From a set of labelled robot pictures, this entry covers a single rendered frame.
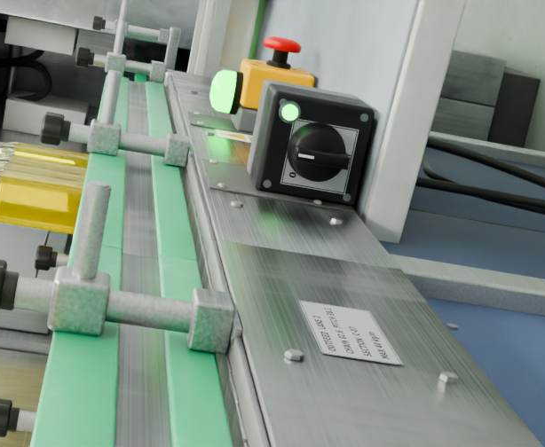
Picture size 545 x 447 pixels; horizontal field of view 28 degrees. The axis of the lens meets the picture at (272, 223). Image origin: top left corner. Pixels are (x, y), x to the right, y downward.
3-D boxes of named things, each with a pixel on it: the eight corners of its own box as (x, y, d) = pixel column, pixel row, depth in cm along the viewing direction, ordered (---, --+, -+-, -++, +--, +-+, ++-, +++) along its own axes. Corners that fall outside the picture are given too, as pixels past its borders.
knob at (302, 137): (337, 184, 87) (345, 193, 83) (281, 174, 86) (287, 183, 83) (350, 127, 86) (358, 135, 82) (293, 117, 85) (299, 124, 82)
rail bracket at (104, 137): (188, 162, 102) (41, 137, 100) (202, 84, 101) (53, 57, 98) (190, 171, 98) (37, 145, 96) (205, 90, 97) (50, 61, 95)
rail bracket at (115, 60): (151, 145, 161) (65, 129, 159) (171, 29, 158) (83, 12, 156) (152, 148, 159) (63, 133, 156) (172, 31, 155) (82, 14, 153)
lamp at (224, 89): (233, 111, 119) (205, 106, 118) (240, 70, 118) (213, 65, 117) (236, 118, 115) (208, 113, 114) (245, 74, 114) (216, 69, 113)
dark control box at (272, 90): (341, 187, 95) (245, 170, 94) (361, 96, 93) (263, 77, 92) (359, 209, 87) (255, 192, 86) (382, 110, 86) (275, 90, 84)
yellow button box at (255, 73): (296, 132, 122) (230, 121, 120) (310, 65, 120) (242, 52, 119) (305, 144, 115) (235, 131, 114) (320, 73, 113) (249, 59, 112)
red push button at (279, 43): (256, 65, 118) (263, 33, 117) (293, 72, 118) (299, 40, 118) (260, 69, 114) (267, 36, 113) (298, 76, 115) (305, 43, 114)
